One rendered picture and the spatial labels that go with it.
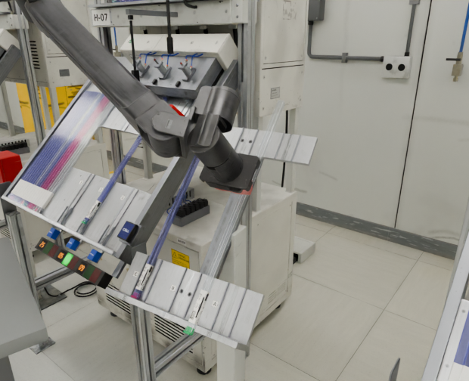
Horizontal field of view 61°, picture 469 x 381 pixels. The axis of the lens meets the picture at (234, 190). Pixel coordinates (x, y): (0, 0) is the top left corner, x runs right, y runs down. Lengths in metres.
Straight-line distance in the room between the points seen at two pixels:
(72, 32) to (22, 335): 0.72
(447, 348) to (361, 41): 2.15
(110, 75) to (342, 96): 2.18
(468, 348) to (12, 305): 1.07
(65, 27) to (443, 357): 0.84
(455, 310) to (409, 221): 2.02
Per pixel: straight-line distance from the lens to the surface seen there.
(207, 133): 0.63
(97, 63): 0.73
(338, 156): 2.83
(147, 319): 1.23
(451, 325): 0.79
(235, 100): 0.68
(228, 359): 1.19
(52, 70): 2.58
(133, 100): 0.67
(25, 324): 1.18
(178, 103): 1.36
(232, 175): 0.69
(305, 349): 1.90
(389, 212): 2.81
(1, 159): 2.00
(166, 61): 1.44
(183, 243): 1.41
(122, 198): 1.24
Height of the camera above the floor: 1.27
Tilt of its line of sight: 21 degrees down
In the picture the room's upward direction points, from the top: straight up
